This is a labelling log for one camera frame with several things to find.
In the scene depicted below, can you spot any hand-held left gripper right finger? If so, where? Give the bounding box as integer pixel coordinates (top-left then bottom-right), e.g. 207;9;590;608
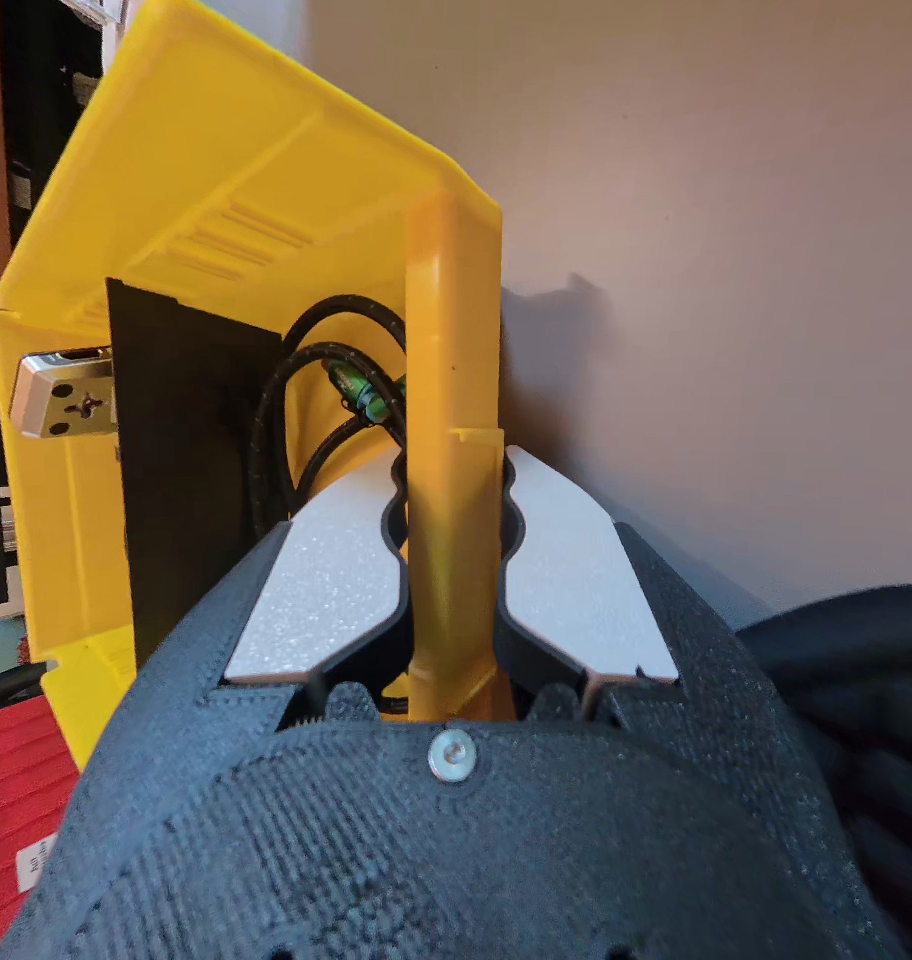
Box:
497;446;679;691

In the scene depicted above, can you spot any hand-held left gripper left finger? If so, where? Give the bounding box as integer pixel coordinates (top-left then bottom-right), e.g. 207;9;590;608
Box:
224;458;412;691

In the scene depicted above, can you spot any black HDMI cable green plug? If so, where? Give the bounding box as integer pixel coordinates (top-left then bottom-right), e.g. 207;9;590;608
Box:
246;296;412;541

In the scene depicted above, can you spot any yellow plastic bin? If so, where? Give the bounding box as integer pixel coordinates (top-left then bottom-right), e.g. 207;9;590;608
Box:
0;0;505;769

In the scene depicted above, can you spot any black bin divider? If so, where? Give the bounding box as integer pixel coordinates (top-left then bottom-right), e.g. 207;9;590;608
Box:
107;278;292;669

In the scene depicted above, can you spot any black foam pad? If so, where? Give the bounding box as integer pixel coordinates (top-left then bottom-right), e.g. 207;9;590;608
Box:
734;582;912;960

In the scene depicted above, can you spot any red ribbed plastic bin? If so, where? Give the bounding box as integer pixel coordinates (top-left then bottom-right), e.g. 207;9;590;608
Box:
0;693;82;901

